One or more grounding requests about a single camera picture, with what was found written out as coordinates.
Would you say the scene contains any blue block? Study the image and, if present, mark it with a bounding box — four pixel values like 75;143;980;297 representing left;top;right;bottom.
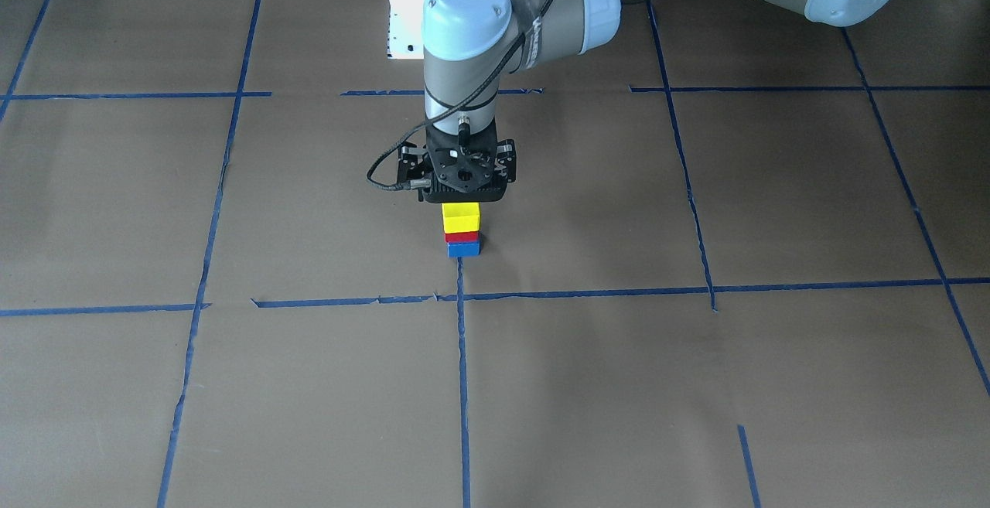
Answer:
445;240;481;258

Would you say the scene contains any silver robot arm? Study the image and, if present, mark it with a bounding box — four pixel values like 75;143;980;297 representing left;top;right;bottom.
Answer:
388;0;890;203

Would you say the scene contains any yellow block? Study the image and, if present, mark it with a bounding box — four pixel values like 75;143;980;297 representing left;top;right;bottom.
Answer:
442;202;480;234

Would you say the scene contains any red block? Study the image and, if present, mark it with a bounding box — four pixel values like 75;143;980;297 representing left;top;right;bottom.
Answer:
443;230;480;244

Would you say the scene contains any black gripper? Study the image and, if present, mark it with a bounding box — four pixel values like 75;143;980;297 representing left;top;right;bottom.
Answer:
396;120;517;190

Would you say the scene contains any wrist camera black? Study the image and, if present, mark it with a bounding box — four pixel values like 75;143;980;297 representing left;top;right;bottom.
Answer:
418;145;510;204

